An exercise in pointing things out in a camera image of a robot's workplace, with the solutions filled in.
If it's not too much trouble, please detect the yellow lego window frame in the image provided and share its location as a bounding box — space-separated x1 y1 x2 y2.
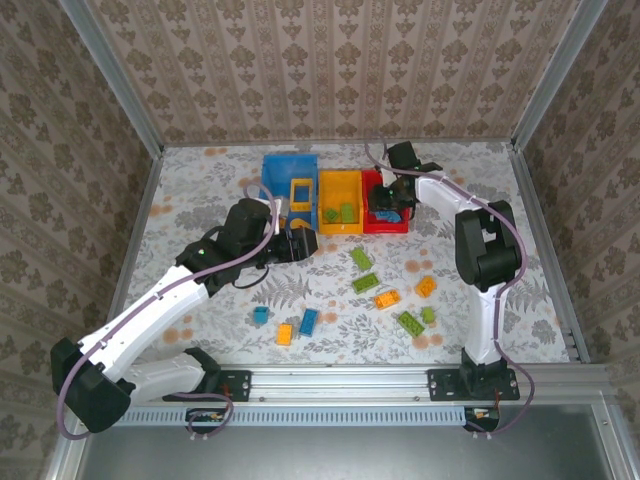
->
291 178 318 211

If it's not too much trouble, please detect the red plastic bin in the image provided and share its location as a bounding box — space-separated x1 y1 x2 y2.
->
360 169 411 235

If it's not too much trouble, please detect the blue plastic bin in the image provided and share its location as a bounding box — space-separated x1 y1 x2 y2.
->
261 153 322 235

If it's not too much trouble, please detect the yellow plastic bin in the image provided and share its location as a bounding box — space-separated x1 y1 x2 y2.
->
318 169 365 236

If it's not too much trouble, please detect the floral patterned table cover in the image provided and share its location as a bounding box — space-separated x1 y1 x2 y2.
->
107 142 574 366

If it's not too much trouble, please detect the aluminium mounting beam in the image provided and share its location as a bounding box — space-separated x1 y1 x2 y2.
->
74 363 614 404

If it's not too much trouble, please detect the grey metal base panel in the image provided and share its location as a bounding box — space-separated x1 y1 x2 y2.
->
44 399 640 480

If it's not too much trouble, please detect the aluminium side rail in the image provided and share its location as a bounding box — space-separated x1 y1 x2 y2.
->
509 142 591 366
94 147 166 366

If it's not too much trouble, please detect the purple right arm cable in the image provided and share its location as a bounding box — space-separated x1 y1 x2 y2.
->
364 134 536 441

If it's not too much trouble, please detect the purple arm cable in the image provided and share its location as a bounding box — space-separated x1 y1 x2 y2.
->
56 182 281 444
364 134 536 441

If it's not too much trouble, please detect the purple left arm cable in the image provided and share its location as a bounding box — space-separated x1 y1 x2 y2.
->
56 182 281 444

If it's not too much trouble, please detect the aluminium frame post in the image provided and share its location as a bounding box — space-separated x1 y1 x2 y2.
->
510 0 610 151
57 0 166 156

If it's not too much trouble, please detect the slotted cable duct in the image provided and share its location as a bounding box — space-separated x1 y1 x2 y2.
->
92 404 471 427

